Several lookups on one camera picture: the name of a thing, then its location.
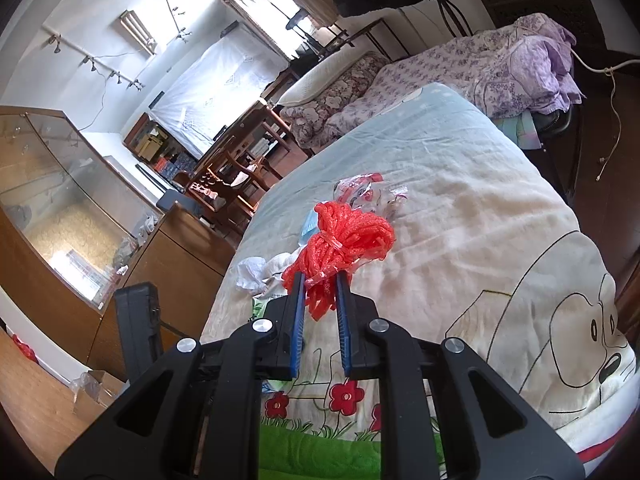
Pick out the black metal coat rack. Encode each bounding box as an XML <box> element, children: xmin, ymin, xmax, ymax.
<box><xmin>435</xmin><ymin>0</ymin><xmax>471</xmax><ymax>38</ymax></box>

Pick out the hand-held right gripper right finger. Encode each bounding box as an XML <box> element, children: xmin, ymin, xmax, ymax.
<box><xmin>336</xmin><ymin>272</ymin><xmax>586</xmax><ymax>480</ymax></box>

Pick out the white crumpled tissue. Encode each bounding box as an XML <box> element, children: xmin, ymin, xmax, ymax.
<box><xmin>236</xmin><ymin>256</ymin><xmax>273</xmax><ymax>293</ymax></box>

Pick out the cardboard box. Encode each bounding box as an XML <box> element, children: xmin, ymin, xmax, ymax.
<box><xmin>70</xmin><ymin>370</ymin><xmax>126</xmax><ymax>416</ymax></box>

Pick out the purple floral bed sheet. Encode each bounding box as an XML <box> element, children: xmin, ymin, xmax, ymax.
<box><xmin>327</xmin><ymin>12</ymin><xmax>583</xmax><ymax>136</ymax></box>

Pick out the green white packet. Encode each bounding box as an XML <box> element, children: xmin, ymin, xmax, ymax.
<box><xmin>252</xmin><ymin>275</ymin><xmax>288</xmax><ymax>311</ymax></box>

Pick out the white dust sheet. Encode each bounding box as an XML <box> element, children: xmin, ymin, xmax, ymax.
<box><xmin>150</xmin><ymin>40</ymin><xmax>291</xmax><ymax>158</ymax></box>

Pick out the blue face mask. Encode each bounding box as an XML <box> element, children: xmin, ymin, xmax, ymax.
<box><xmin>299</xmin><ymin>210</ymin><xmax>321</xmax><ymax>243</ymax></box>

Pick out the glass partition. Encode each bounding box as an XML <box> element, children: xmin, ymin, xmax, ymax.
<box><xmin>0</xmin><ymin>105</ymin><xmax>166</xmax><ymax>316</ymax></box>

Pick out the ceiling light fixture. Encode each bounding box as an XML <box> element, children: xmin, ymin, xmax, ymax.
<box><xmin>120</xmin><ymin>10</ymin><xmax>161</xmax><ymax>56</ymax></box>

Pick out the white pillow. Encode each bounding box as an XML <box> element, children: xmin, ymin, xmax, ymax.
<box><xmin>276</xmin><ymin>62</ymin><xmax>341</xmax><ymax>107</ymax></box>

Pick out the cartoon printed blanket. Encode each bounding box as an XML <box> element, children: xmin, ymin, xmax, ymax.
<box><xmin>200</xmin><ymin>82</ymin><xmax>638</xmax><ymax>480</ymax></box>

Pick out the black metal side table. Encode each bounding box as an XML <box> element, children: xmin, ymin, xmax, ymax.
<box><xmin>325</xmin><ymin>17</ymin><xmax>406</xmax><ymax>61</ymax></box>

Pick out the wooden table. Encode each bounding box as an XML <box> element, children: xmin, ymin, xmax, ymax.
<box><xmin>195</xmin><ymin>100</ymin><xmax>296</xmax><ymax>196</ymax></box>

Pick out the red decoration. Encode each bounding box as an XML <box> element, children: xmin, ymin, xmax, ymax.
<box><xmin>12</xmin><ymin>334</ymin><xmax>38</xmax><ymax>361</ymax></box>

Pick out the brown wooden cabinet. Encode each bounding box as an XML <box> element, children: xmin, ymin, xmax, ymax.
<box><xmin>0</xmin><ymin>200</ymin><xmax>236</xmax><ymax>383</ymax></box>

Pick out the white cable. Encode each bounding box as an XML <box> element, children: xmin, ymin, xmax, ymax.
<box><xmin>570</xmin><ymin>47</ymin><xmax>640</xmax><ymax>181</ymax></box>

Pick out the floral folded quilt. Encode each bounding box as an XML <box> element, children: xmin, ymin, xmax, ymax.
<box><xmin>278</xmin><ymin>51</ymin><xmax>391</xmax><ymax>150</ymax></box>

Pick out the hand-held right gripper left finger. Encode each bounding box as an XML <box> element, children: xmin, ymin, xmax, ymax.
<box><xmin>54</xmin><ymin>272</ymin><xmax>307</xmax><ymax>480</ymax></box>

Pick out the carved wooden chair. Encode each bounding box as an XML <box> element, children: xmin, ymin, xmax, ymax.
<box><xmin>187</xmin><ymin>147</ymin><xmax>271</xmax><ymax>218</ymax></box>

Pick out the red mesh net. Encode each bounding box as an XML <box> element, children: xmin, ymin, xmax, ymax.
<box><xmin>281</xmin><ymin>200</ymin><xmax>397</xmax><ymax>322</ymax></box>

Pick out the clear plastic wrapper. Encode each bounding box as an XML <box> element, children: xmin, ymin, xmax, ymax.
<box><xmin>332</xmin><ymin>172</ymin><xmax>408</xmax><ymax>221</ymax></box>

